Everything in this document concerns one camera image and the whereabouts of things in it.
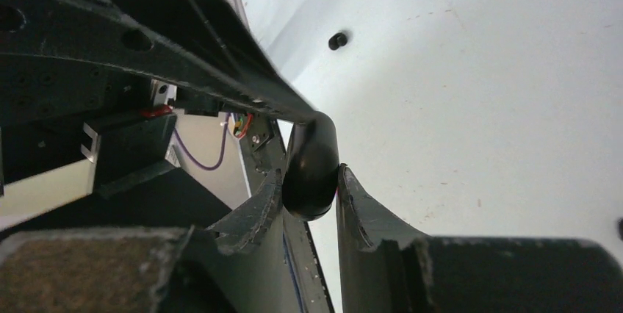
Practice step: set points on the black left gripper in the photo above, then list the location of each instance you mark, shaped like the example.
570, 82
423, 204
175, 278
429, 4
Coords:
57, 113

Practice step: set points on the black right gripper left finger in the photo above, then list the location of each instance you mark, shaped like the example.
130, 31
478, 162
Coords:
122, 269

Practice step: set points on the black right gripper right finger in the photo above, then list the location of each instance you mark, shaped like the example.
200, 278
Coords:
386, 265

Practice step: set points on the purple earbud charging case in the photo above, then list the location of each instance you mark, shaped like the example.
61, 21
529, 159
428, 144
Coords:
311, 176

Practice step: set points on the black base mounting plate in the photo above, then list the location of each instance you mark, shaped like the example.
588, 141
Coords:
278, 269

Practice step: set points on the small black screw far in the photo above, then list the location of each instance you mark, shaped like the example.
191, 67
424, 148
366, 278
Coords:
338, 40

